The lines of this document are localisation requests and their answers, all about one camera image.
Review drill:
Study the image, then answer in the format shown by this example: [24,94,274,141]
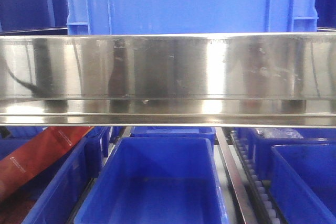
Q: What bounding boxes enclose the rear centre blue bin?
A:
[122,126,216,157]

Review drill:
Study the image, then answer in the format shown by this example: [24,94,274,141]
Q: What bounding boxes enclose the blue bin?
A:
[234,127,335,180]
[122,126,216,157]
[74,137,229,223]
[1,126,111,223]
[270,144,335,223]

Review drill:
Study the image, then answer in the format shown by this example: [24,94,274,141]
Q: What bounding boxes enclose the rear right blue bin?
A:
[234,127,335,180]

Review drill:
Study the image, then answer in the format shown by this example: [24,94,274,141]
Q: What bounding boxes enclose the stainless steel shelf beam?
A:
[1,32,335,128]

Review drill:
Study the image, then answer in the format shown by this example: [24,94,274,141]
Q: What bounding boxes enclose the large blue crate upper shelf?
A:
[67,0,318,35]

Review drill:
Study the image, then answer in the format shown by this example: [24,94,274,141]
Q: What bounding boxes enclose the left blue bin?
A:
[1,126,111,223]

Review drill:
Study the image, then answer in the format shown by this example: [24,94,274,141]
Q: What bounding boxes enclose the red foil pouch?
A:
[1,126,93,201]

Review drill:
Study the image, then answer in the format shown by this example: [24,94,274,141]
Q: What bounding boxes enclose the roller track rail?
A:
[230,130,286,223]

